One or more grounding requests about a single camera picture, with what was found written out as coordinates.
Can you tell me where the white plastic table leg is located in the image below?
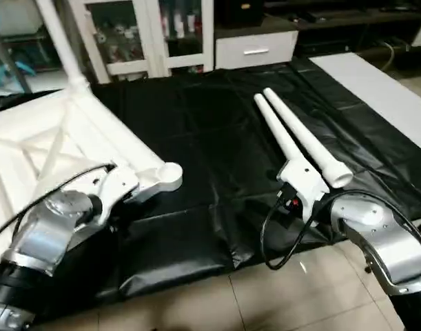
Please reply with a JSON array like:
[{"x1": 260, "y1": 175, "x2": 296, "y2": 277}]
[
  {"x1": 34, "y1": 0, "x2": 92, "y2": 94},
  {"x1": 254, "y1": 93, "x2": 307, "y2": 170},
  {"x1": 263, "y1": 87, "x2": 353, "y2": 189}
]

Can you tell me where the white plastic table top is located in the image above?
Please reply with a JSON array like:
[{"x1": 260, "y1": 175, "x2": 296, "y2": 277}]
[{"x1": 0, "y1": 84, "x2": 184, "y2": 235}]

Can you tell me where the black table mat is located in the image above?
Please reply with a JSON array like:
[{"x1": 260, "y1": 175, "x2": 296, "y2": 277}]
[{"x1": 0, "y1": 59, "x2": 421, "y2": 311}]

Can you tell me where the white flat board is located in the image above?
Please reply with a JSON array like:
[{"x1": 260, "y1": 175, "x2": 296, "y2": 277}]
[{"x1": 310, "y1": 52, "x2": 421, "y2": 156}]

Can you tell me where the white drawer unit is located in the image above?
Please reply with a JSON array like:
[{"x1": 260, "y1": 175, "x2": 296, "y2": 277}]
[{"x1": 214, "y1": 29, "x2": 299, "y2": 71}]

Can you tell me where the white glass door cabinet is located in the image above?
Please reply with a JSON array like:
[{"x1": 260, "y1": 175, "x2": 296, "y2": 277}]
[{"x1": 65, "y1": 0, "x2": 216, "y2": 83}]

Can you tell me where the dark TV stand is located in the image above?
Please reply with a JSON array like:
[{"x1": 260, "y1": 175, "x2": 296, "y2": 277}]
[{"x1": 293, "y1": 0, "x2": 421, "y2": 57}]

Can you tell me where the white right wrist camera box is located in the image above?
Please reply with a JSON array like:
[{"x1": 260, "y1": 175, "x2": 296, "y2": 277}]
[{"x1": 276, "y1": 160, "x2": 331, "y2": 225}]

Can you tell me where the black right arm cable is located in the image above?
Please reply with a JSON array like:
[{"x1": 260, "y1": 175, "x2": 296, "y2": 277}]
[{"x1": 260, "y1": 190, "x2": 376, "y2": 271}]

